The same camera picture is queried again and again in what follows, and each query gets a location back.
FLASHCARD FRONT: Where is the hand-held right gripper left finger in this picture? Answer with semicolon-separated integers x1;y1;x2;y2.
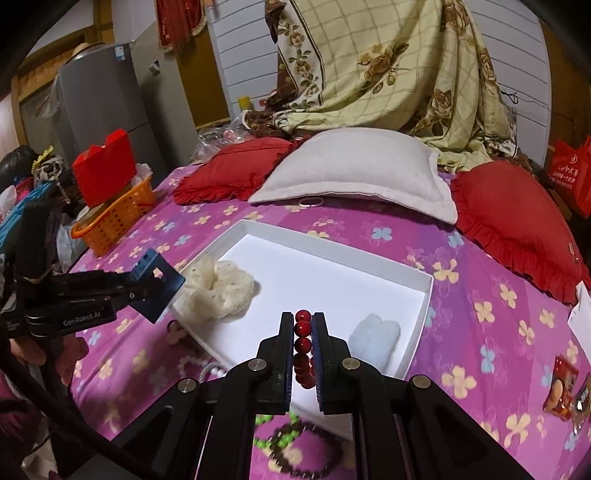
111;311;296;480

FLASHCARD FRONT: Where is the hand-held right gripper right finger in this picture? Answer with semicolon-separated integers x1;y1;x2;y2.
311;311;536;480

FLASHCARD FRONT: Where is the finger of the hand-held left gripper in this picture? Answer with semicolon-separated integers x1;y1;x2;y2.
52;249;163;299
117;288;160;325

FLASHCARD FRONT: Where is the red bead bracelet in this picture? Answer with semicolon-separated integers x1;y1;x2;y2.
294;309;319;391

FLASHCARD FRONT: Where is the black hair tie pink charm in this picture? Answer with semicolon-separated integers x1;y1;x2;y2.
166;318;204;356

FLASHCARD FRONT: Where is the white bead necklace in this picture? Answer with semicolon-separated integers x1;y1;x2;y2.
178;355;229;384

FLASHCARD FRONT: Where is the white shallow box tray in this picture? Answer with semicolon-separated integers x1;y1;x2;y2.
166;219;435;416

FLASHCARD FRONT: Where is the green bead bracelet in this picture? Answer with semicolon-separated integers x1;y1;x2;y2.
253;412;301;455

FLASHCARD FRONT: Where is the brown bead bracelet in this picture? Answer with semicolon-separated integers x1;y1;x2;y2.
268;422;345;478

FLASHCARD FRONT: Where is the person's left hand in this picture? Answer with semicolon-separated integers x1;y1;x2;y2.
14;337;89;387

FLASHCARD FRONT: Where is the light blue fluffy scrunchie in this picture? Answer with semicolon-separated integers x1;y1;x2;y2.
348;313;402;370

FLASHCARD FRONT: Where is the orange plastic basket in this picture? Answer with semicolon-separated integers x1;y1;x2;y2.
71;175;155;258

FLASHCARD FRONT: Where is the cream dotted scrunchie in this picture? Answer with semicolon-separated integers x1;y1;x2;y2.
178;257;256;319

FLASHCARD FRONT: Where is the blue plastic case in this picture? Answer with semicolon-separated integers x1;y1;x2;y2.
0;182;57;245

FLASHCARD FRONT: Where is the red cardboard box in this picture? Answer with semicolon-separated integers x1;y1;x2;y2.
71;129;138;208

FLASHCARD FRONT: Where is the pile of clothes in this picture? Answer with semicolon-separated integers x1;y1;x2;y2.
30;145;70;199

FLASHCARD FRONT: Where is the black bag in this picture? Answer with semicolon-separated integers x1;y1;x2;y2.
0;145;38;185

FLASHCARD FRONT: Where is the purple floral bedsheet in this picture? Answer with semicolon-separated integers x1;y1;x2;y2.
69;159;591;480

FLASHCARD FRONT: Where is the red ruffled pillow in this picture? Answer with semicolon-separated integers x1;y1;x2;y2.
450;161;585;305
173;137;310;206

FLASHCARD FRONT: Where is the clear plastic bag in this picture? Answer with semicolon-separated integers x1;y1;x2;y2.
191;117;252;162

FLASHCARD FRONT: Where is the grey refrigerator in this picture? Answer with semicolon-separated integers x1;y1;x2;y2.
21;41;167;185

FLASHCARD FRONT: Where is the white pillow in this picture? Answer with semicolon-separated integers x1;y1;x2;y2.
248;128;458;225

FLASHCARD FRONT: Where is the wooden door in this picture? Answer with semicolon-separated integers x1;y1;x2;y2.
185;18;229;130

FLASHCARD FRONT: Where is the straw hat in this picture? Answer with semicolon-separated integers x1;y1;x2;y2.
65;42;95;65

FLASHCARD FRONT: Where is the dark snack packet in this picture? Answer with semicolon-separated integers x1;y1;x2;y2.
566;374;591;450

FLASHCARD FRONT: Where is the white paper sheet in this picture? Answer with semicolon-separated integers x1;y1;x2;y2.
568;281;591;344

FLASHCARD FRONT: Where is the red fringed curtain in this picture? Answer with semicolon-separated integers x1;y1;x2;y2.
154;0;208;54

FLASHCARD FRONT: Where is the cream floral checked blanket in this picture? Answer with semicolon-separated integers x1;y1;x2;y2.
242;0;518;171

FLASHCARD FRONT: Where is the red shopping bag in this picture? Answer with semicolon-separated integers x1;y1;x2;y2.
545;138;591;217

